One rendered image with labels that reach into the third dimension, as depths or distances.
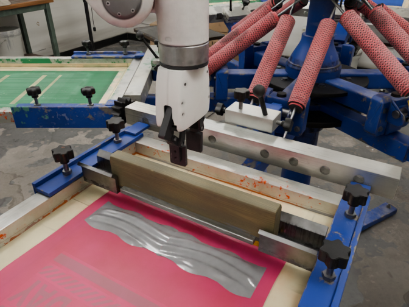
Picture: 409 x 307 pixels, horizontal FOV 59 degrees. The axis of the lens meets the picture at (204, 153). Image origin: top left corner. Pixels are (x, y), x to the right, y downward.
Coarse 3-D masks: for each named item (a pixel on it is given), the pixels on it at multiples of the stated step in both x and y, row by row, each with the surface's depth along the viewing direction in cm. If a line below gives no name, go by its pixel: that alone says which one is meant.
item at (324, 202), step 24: (144, 144) 91; (168, 144) 91; (192, 168) 86; (216, 168) 82; (240, 168) 82; (72, 192) 77; (264, 192) 78; (288, 192) 75; (312, 192) 74; (0, 216) 68; (24, 216) 68; (0, 240) 65
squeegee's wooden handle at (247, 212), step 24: (120, 168) 73; (144, 168) 69; (168, 168) 69; (144, 192) 73; (168, 192) 69; (192, 192) 65; (216, 192) 63; (240, 192) 62; (216, 216) 65; (240, 216) 62; (264, 216) 59
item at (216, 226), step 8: (128, 192) 73; (136, 192) 73; (144, 200) 72; (152, 200) 71; (160, 200) 71; (168, 208) 69; (176, 208) 69; (184, 216) 68; (192, 216) 67; (200, 216) 67; (200, 224) 66; (208, 224) 65; (216, 224) 65; (224, 224) 65; (224, 232) 64; (232, 232) 63; (240, 232) 63; (240, 240) 63; (248, 240) 62
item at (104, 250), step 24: (120, 192) 80; (144, 216) 73; (168, 216) 73; (48, 240) 67; (72, 240) 67; (96, 240) 67; (120, 240) 67; (24, 264) 62; (96, 264) 62; (120, 264) 62; (144, 264) 62; (0, 288) 58
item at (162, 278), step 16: (192, 224) 71; (208, 240) 67; (224, 240) 67; (160, 256) 64; (240, 256) 64; (256, 256) 64; (272, 256) 64; (144, 272) 61; (160, 272) 61; (176, 272) 61; (272, 272) 61; (144, 288) 58; (160, 288) 58; (176, 288) 58; (192, 288) 58; (208, 288) 58; (224, 288) 58; (256, 288) 58; (176, 304) 55; (192, 304) 55; (208, 304) 55; (224, 304) 55; (240, 304) 55; (256, 304) 55
